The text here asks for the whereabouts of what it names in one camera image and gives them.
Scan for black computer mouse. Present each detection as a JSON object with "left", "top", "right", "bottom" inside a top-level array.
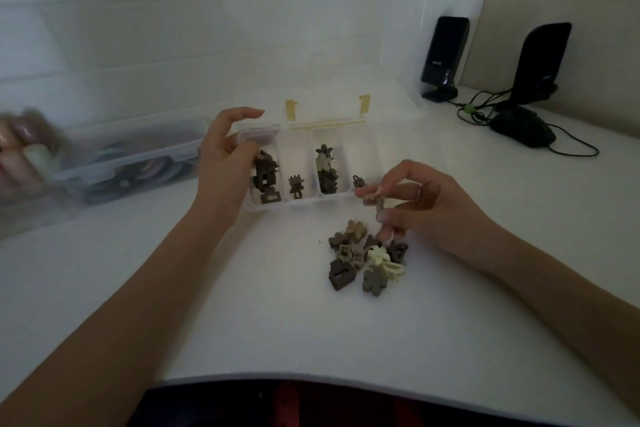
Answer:
[{"left": 488, "top": 106, "right": 557, "bottom": 149}]

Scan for pastel hair accessories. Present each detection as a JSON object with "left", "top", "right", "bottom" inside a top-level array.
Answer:
[{"left": 0, "top": 109, "right": 57, "bottom": 192}]

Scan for person's left forearm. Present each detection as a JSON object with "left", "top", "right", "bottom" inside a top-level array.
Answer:
[{"left": 0, "top": 189, "right": 251, "bottom": 427}]

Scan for dark red plaid clothing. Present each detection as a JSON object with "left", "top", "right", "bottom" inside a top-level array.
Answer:
[{"left": 125, "top": 379, "right": 640, "bottom": 427}]

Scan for clear compartment box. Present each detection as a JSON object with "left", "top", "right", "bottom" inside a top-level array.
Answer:
[{"left": 234, "top": 85, "right": 432, "bottom": 215}]

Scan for person's right forearm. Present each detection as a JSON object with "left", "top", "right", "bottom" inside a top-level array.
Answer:
[{"left": 467, "top": 222, "right": 640, "bottom": 390}]

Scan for person's left hand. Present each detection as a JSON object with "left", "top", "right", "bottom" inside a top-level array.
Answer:
[{"left": 196, "top": 108, "right": 265, "bottom": 209}]

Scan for black mouse cable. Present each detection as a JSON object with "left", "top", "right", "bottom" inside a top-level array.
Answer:
[{"left": 547, "top": 122, "right": 600, "bottom": 158}]

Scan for bundle of colourful hair bands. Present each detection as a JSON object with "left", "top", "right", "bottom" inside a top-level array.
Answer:
[{"left": 84, "top": 141, "right": 197, "bottom": 202}]

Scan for black speaker cable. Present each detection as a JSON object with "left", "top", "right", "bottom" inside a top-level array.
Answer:
[{"left": 456, "top": 88, "right": 517, "bottom": 126}]

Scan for clear plastic storage box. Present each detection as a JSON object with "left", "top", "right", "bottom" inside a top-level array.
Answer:
[{"left": 52, "top": 109, "right": 215, "bottom": 205}]

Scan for person's right hand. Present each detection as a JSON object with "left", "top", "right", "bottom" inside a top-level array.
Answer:
[{"left": 356, "top": 160, "right": 497, "bottom": 268}]

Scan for pile of mixed hair claws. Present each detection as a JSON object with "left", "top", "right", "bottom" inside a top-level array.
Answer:
[{"left": 327, "top": 219, "right": 410, "bottom": 299}]

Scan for small beige hair clip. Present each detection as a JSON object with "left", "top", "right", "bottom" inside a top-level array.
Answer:
[{"left": 357, "top": 187, "right": 389, "bottom": 211}]

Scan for black desktop speaker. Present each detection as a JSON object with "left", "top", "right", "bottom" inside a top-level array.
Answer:
[
  {"left": 494, "top": 22, "right": 573, "bottom": 115},
  {"left": 421, "top": 16, "right": 471, "bottom": 103}
]

